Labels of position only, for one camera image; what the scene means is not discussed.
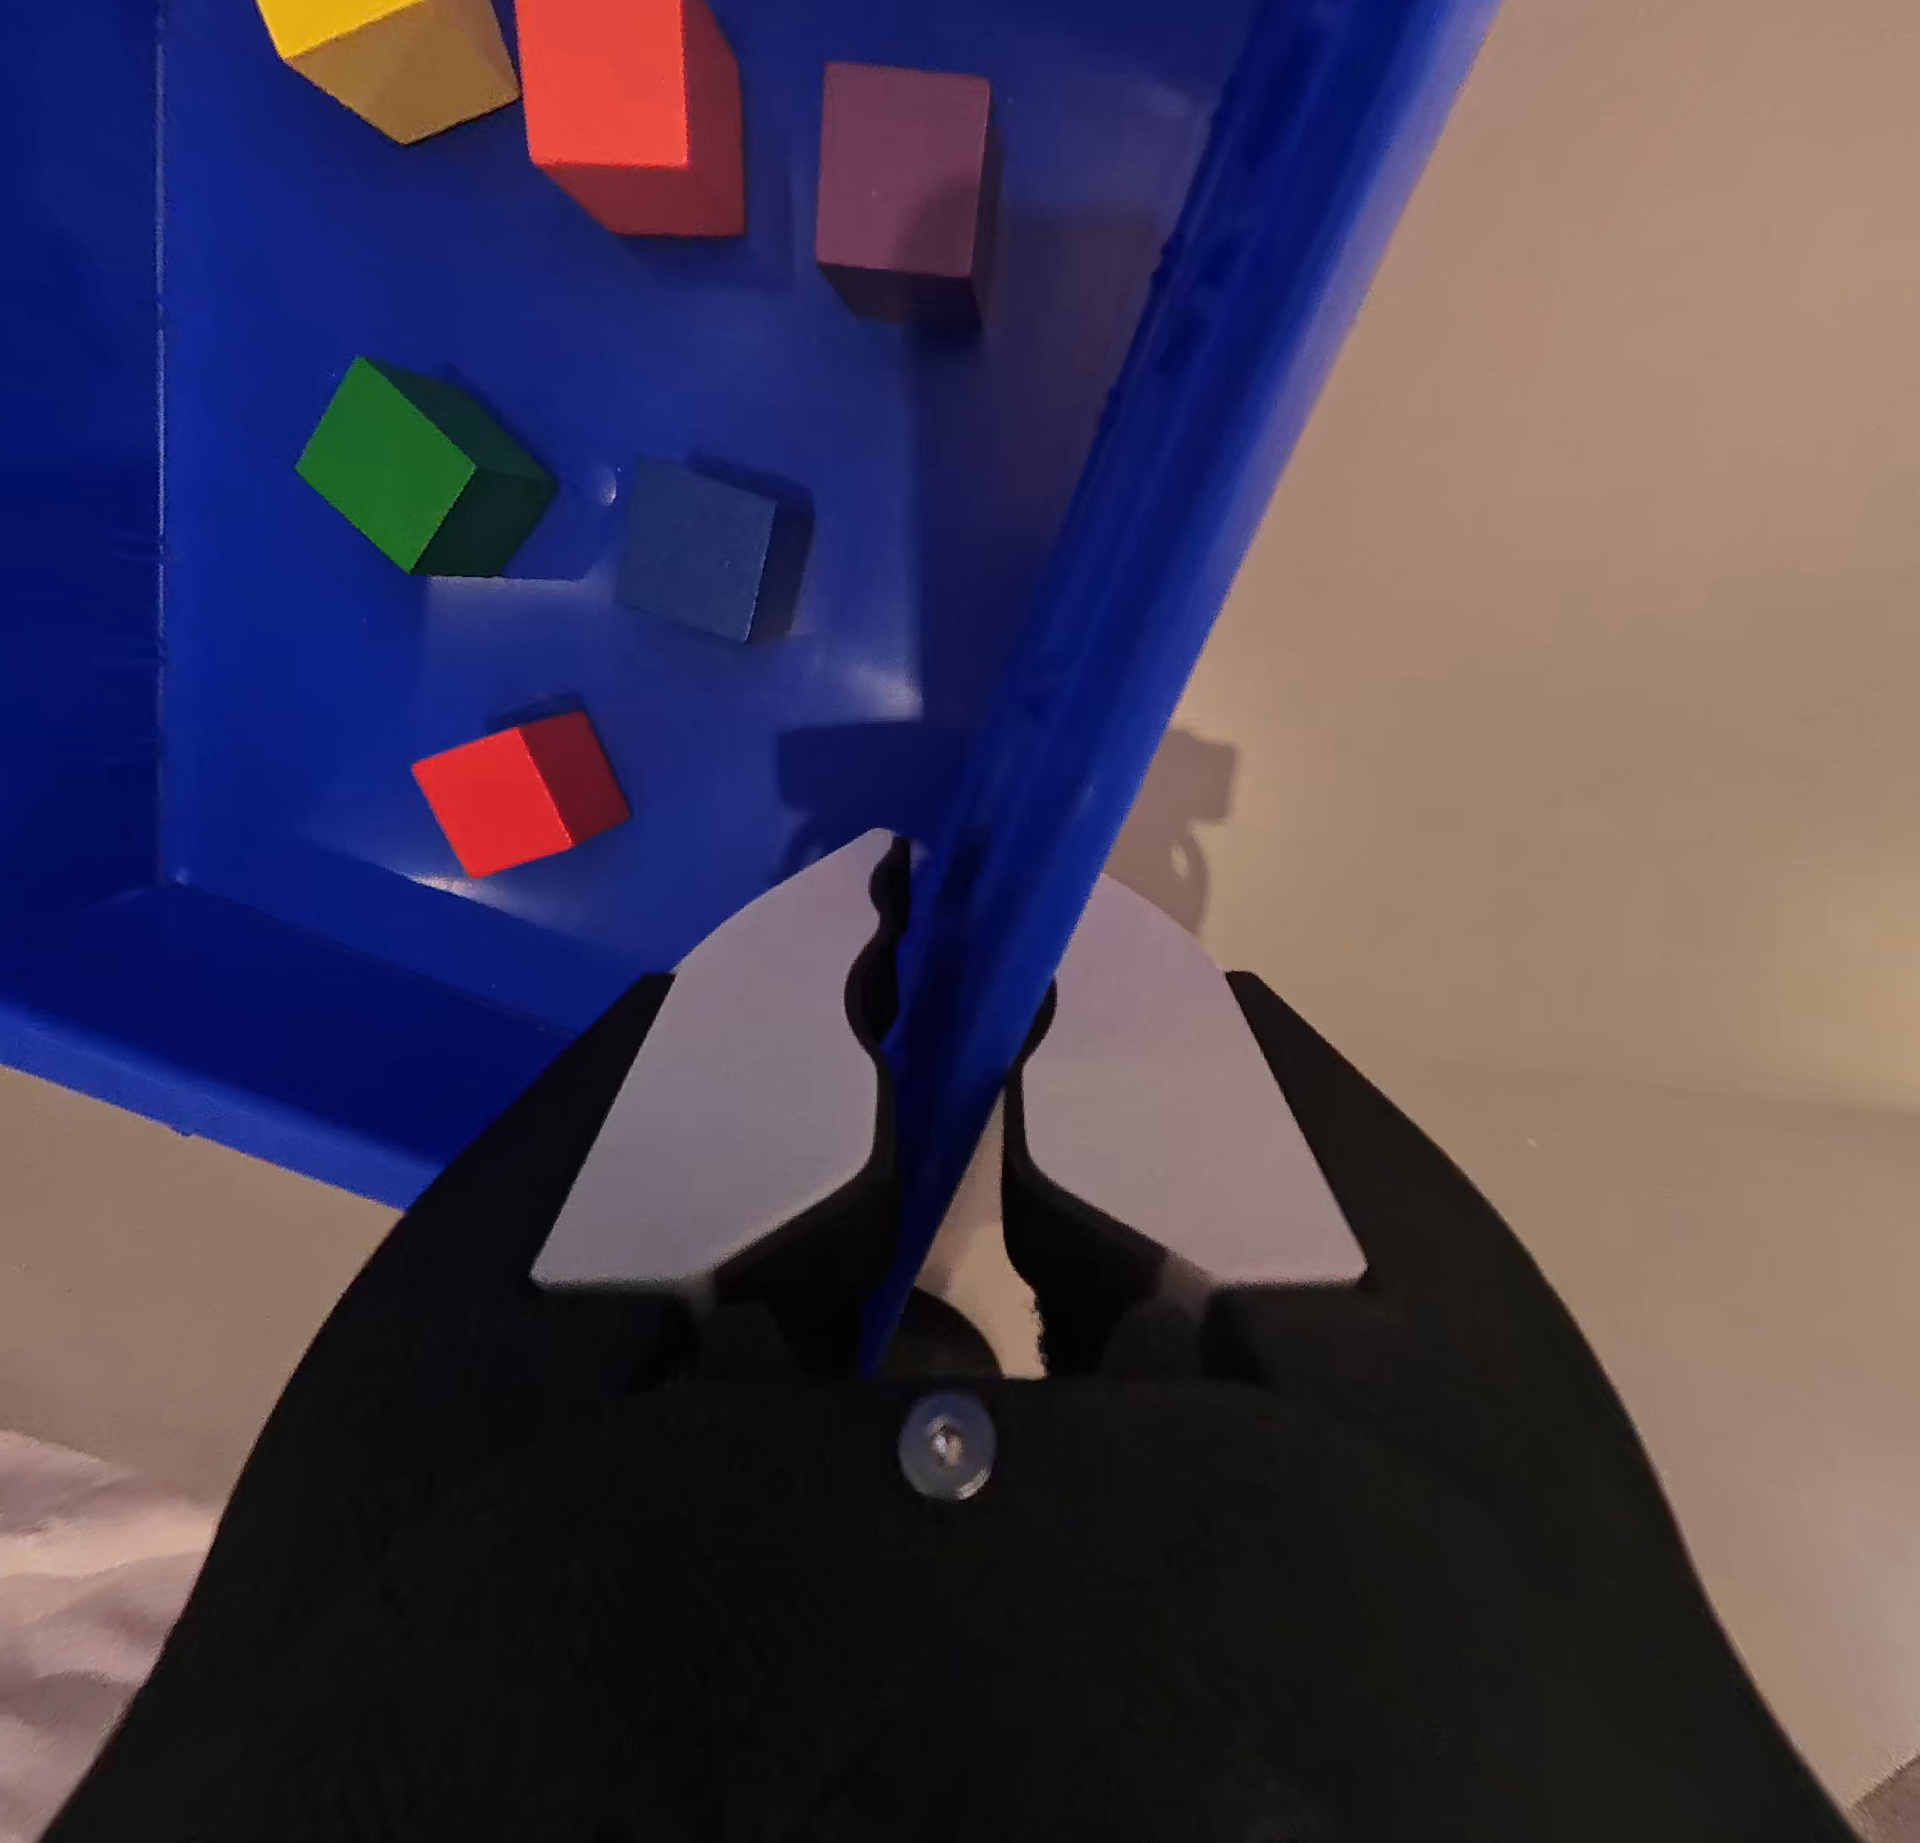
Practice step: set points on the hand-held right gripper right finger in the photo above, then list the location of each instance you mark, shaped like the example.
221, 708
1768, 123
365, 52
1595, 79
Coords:
1187, 1110

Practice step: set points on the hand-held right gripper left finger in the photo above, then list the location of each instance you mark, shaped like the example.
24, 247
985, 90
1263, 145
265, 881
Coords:
719, 1123

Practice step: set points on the red wooden cube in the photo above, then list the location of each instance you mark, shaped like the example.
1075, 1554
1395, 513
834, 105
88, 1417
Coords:
497, 807

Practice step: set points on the blue wooden cube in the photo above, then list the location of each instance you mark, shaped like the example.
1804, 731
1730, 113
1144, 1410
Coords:
697, 548

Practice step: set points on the blue plastic bin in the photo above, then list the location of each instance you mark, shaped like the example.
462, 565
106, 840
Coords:
377, 644

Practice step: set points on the green wooden cube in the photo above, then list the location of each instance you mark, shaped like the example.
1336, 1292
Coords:
385, 458

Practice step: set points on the purple wooden cube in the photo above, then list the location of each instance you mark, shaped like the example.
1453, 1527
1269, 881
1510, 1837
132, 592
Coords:
899, 170

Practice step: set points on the orange wooden cube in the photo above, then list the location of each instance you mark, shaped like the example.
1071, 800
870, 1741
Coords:
603, 59

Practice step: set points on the person's pale clothing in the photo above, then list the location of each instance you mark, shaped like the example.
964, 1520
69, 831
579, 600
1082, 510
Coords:
75, 1619

